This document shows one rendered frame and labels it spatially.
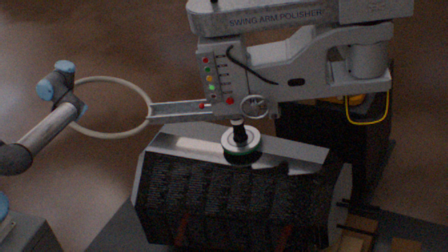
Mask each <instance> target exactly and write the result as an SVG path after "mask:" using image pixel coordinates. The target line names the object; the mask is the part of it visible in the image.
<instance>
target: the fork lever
mask: <svg viewBox="0 0 448 252"><path fill-rule="evenodd" d="M200 103H204V104H210V103H207V100H206V99H203V100H193V101H176V102H166V103H150V104H149V106H150V107H153V108H154V116H146V120H148V121H150V125H157V124H167V123H186V122H196V121H215V120H225V119H244V118H246V117H245V116H244V115H243V114H237V115H222V116H213V114H212V110H211V106H210V107H204V109H200V108H199V104H200ZM266 110H267V108H266V107H260V110H259V111H258V115H262V114H264V112H266ZM248 115H252V116H255V112H252V113H248ZM279 115H281V106H279ZM271 118H272V119H276V118H277V114H276V113H272V114H271Z"/></svg>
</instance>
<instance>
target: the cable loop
mask: <svg viewBox="0 0 448 252"><path fill-rule="evenodd" d="M390 98H391V89H389V90H388V91H385V92H384V104H383V112H382V114H381V115H379V116H378V117H376V118H374V119H353V118H351V114H350V109H349V95H343V112H344V116H345V119H346V120H347V121H348V122H349V123H351V124H354V125H370V124H375V123H379V122H382V121H383V120H384V119H385V118H386V116H387V114H388V113H389V107H390Z"/></svg>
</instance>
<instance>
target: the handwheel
mask: <svg viewBox="0 0 448 252"><path fill-rule="evenodd" d="M251 98H254V100H253V102H252V104H249V103H246V101H247V100H249V99H251ZM256 98H260V99H262V101H261V102H260V103H258V102H257V100H256ZM264 103H266V104H267V110H266V112H264V114H262V115H258V111H259V110H260V106H261V105H262V104H264ZM244 105H245V106H248V107H250V108H251V111H252V112H255V116H252V115H248V114H247V113H246V112H245V111H244V109H243V106H244ZM239 110H240V112H241V113H242V114H243V115H244V116H245V117H246V118H248V119H252V120H258V119H263V118H264V117H265V116H266V115H267V114H268V113H270V110H271V104H270V102H269V101H268V100H267V98H266V97H264V96H262V95H258V94H252V95H248V96H246V97H244V98H243V100H242V101H241V102H240V104H239Z"/></svg>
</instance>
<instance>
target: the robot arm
mask: <svg viewBox="0 0 448 252"><path fill-rule="evenodd" d="M75 72H76V70H75V65H74V64H73V63H72V62H70V61H65V60H61V61H57V62H56V63H55V69H54V70H53V71H51V72H50V73H49V74H48V75H47V76H46V77H45V78H44V79H41V80H40V82H38V84H37V86H36V90H37V94H38V96H39V97H40V98H42V99H44V101H52V102H53V103H54V104H53V106H52V108H51V110H50V111H51V113H50V114H49V115H48V116H47V117H46V118H45V119H44V120H43V121H41V122H40V123H39V124H38V125H36V127H34V128H33V129H32V130H31V131H30V132H28V133H27V134H26V135H25V136H24V137H23V138H22V139H20V140H18V142H13V143H10V144H8V145H7V144H6V143H5V142H3V141H2V140H1V139H0V175H2V176H12V175H18V174H22V173H24V172H26V171H27V170H29V168H30V167H31V166H32V164H33V158H34V157H36V156H37V155H38V154H39V153H40V151H41V150H42V149H44V148H45V147H46V146H47V145H48V144H49V143H50V142H52V140H54V138H56V136H57V135H58V134H60V132H62V130H64V128H66V127H67V126H68V124H70V122H72V121H78V120H79V119H80V118H81V116H83V114H84V113H85V112H86V110H88V106H87V105H86V104H85V102H83V101H82V100H81V99H80V98H78V96H76V95H74V94H73V89H74V87H75V85H74V79H75ZM9 210H10V202H9V199H8V197H6V195H4V194H3V192H2V191H0V223H2V222H3V221H4V220H5V219H6V216H7V215H8V214H9Z"/></svg>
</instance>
